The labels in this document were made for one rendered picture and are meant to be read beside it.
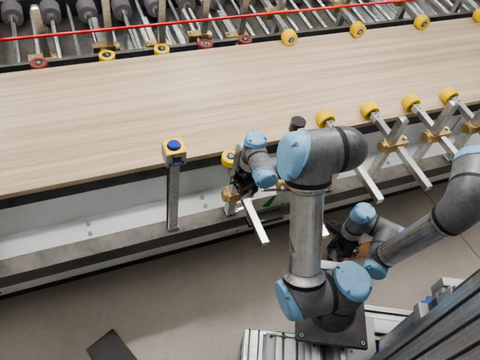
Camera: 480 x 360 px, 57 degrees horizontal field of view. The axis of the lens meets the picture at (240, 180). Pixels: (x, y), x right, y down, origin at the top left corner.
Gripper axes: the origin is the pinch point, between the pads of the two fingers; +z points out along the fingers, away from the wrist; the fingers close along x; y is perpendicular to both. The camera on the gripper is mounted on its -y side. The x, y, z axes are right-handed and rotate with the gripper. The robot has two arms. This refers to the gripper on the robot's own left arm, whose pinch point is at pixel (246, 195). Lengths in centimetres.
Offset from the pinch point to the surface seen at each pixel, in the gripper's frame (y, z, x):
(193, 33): -53, 7, -105
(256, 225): 1.8, 8.1, 9.8
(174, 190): 23.8, -4.9, -15.3
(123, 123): 17, 4, -63
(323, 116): -57, -3, -12
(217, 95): -30, 4, -55
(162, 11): -36, -9, -110
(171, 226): 24.9, 20.1, -15.7
